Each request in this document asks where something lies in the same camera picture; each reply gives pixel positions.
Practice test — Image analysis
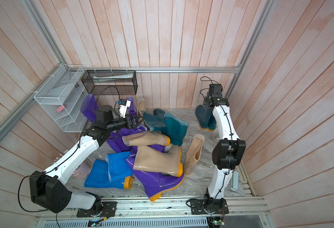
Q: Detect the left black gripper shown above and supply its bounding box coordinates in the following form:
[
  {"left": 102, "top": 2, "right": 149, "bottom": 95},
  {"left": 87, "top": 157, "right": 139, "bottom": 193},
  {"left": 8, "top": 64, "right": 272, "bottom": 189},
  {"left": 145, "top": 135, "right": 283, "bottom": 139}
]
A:
[{"left": 107, "top": 113, "right": 146, "bottom": 132}]

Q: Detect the teal boot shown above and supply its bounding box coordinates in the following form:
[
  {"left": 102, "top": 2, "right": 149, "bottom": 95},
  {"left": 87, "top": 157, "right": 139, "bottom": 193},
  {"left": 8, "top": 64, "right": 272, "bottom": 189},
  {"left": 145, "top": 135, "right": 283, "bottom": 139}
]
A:
[
  {"left": 195, "top": 105, "right": 216, "bottom": 132},
  {"left": 163, "top": 113, "right": 189, "bottom": 146},
  {"left": 141, "top": 108, "right": 166, "bottom": 132}
]

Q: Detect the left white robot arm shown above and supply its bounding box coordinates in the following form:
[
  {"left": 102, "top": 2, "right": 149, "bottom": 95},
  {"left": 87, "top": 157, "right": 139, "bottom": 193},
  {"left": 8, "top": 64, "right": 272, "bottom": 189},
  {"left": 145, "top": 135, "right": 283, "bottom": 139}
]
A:
[{"left": 29, "top": 104, "right": 143, "bottom": 217}]

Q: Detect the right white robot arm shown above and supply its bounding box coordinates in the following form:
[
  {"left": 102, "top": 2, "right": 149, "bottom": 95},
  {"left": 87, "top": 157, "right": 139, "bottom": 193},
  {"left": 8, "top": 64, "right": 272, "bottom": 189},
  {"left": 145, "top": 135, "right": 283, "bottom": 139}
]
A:
[{"left": 204, "top": 83, "right": 246, "bottom": 200}]

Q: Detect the purple boot back centre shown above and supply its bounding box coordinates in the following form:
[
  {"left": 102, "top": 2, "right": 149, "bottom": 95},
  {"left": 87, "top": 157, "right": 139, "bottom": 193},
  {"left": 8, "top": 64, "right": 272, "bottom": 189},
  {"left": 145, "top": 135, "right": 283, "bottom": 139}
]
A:
[{"left": 126, "top": 97, "right": 138, "bottom": 116}]

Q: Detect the purple boot under pile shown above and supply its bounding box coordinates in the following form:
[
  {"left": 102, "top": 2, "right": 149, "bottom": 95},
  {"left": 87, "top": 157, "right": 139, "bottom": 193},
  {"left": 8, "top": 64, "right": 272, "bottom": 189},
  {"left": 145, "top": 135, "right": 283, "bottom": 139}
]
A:
[{"left": 105, "top": 124, "right": 148, "bottom": 153}]

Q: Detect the purple boot standing left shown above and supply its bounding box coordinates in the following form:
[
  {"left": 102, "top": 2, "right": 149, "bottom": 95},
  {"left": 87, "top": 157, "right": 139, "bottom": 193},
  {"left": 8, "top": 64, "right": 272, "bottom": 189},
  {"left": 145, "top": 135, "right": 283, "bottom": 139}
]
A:
[{"left": 80, "top": 94, "right": 99, "bottom": 122}]

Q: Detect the blue boot upper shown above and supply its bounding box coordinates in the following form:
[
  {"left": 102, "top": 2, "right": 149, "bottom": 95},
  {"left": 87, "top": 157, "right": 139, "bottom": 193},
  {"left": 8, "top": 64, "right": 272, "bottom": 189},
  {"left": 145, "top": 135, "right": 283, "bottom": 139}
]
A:
[{"left": 105, "top": 152, "right": 133, "bottom": 182}]

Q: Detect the pink pencil cup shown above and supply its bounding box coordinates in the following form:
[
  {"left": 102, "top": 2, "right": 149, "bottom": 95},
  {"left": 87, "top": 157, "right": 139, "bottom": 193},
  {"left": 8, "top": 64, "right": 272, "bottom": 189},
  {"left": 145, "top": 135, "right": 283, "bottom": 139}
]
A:
[{"left": 71, "top": 162, "right": 90, "bottom": 180}]

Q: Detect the pink eraser block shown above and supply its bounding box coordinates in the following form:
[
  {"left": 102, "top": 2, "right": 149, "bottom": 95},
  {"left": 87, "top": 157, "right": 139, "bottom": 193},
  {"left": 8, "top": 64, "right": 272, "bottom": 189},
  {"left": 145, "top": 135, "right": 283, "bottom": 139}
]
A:
[{"left": 56, "top": 104, "right": 66, "bottom": 113}]

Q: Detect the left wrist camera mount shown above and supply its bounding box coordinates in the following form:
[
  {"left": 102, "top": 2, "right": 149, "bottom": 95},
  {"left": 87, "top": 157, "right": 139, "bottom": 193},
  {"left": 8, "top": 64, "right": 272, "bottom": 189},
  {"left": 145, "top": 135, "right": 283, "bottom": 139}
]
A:
[{"left": 118, "top": 99, "right": 131, "bottom": 118}]

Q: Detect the black wire mesh basket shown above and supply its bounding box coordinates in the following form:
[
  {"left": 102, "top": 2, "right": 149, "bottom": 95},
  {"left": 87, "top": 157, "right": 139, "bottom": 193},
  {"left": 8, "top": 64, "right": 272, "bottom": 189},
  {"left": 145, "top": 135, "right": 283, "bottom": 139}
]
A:
[{"left": 81, "top": 69, "right": 138, "bottom": 96}]

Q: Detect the aluminium frame rail back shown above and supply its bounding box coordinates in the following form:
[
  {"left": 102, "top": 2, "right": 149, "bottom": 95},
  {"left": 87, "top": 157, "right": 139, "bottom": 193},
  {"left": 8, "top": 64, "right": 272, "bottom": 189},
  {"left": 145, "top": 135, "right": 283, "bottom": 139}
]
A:
[{"left": 82, "top": 66, "right": 240, "bottom": 74}]

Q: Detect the white wire mesh shelf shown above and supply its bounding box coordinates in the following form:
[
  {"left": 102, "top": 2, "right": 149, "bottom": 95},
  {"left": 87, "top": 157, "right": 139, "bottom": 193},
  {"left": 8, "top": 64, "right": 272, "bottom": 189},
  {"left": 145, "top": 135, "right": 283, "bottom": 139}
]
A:
[{"left": 34, "top": 64, "right": 88, "bottom": 133}]

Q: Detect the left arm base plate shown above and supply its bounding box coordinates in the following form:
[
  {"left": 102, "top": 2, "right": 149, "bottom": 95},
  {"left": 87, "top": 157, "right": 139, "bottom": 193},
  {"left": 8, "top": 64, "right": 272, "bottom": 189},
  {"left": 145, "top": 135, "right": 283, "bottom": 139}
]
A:
[{"left": 76, "top": 201, "right": 117, "bottom": 218}]

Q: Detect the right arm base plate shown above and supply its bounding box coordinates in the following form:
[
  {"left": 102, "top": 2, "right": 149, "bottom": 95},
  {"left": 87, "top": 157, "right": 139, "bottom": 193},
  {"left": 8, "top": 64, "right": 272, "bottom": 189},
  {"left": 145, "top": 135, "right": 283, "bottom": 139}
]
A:
[{"left": 186, "top": 198, "right": 229, "bottom": 215}]

